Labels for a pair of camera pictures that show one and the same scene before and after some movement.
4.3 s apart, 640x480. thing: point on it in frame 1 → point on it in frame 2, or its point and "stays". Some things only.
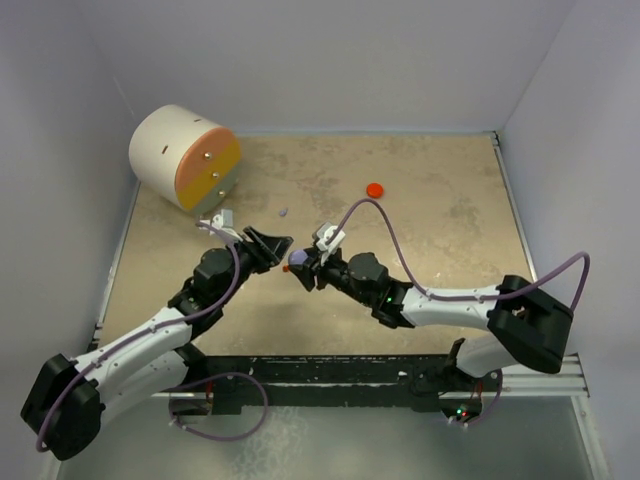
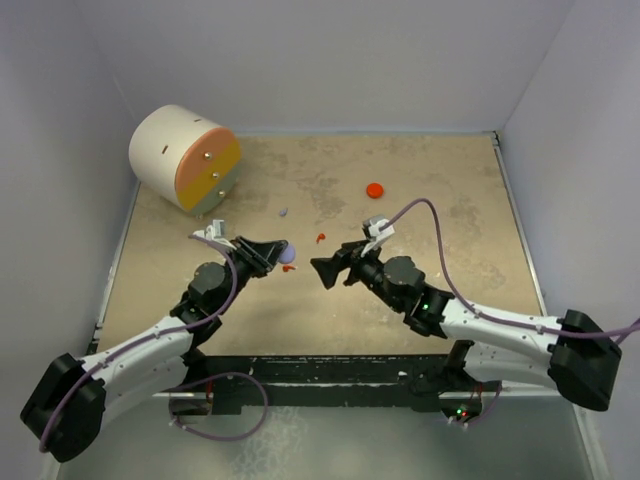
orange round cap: x=374 y=190 stays
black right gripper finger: x=313 y=252 → x=354 y=248
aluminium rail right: x=568 y=382 stays
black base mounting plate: x=338 y=384 stays
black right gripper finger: x=304 y=274 → x=328 y=269
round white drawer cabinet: x=184 y=157 stays
